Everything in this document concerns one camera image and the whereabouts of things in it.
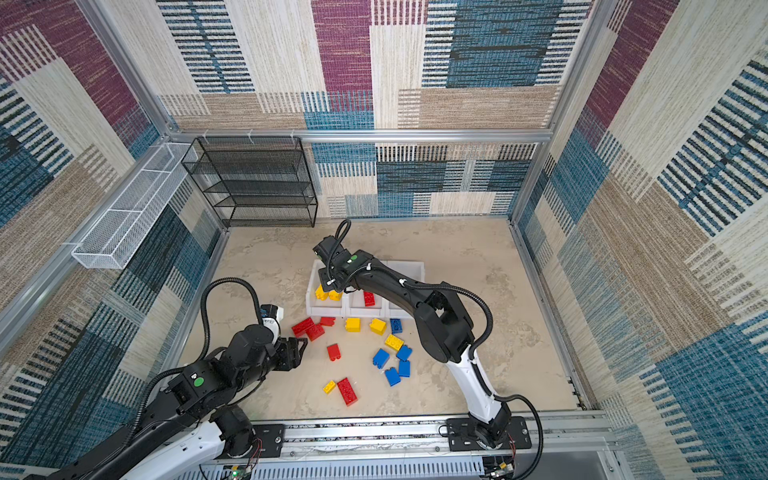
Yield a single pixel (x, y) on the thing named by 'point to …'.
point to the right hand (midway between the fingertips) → (339, 279)
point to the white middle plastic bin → (353, 306)
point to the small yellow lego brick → (328, 388)
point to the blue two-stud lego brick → (396, 326)
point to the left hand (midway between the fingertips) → (300, 341)
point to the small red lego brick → (327, 321)
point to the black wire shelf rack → (255, 181)
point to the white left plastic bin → (316, 307)
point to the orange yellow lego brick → (334, 296)
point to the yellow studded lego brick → (394, 342)
